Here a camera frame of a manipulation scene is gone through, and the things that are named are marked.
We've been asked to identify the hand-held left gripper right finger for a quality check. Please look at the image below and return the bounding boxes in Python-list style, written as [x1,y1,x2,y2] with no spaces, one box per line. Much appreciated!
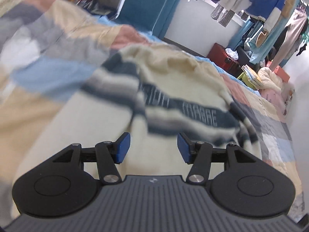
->
[177,132,259,183]

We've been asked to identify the black white striped garment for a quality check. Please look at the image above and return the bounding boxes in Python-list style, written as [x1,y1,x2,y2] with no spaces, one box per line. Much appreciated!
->
[210,3,249,27]

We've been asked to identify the orange box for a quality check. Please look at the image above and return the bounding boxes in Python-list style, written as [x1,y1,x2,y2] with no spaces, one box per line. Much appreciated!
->
[266,61,290,84]

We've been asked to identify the cream rolled duvet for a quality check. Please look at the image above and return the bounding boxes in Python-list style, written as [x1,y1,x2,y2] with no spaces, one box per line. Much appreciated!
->
[257,67,283,90]

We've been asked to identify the floral printed pillow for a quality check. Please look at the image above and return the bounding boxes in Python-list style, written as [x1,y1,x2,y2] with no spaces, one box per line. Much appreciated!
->
[282,84,296,116]

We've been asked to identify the light blue hanging garment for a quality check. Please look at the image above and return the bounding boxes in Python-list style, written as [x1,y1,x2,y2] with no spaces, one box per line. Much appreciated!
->
[249,17,288,64]

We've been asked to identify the white plastic bag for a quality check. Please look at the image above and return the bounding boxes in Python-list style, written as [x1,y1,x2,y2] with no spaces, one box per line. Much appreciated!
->
[225,48,239,60]

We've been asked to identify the stack of books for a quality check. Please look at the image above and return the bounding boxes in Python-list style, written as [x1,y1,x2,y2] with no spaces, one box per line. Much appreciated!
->
[238,65,263,90]

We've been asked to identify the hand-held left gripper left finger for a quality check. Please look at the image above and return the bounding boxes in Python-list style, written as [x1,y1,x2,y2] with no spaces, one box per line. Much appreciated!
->
[52,132,131,183]

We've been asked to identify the blue curtain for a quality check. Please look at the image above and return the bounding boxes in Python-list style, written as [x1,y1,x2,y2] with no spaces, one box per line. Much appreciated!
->
[154,0,189,39]

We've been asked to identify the beige pink hanging pants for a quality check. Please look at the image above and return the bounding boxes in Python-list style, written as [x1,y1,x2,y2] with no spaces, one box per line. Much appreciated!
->
[272,7,308,69]

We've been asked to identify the blue padded panel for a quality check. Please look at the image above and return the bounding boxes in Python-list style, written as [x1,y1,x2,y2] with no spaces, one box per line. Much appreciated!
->
[115,0,171,33]

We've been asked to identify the red trunk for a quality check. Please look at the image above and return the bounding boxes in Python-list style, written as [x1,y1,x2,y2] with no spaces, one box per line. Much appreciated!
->
[207,43,244,74]

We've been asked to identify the grey hanging jacket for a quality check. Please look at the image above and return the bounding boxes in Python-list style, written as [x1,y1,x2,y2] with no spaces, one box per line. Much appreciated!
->
[221,0,253,15]

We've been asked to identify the pink blanket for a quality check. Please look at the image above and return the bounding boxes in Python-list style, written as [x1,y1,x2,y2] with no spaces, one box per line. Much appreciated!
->
[261,87,290,107]

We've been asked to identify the patchwork bed quilt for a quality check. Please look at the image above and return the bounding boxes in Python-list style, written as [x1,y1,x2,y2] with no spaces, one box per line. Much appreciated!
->
[0,0,302,223]

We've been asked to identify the cream striped sweater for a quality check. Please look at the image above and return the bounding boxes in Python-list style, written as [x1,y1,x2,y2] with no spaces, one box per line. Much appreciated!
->
[11,44,263,179]

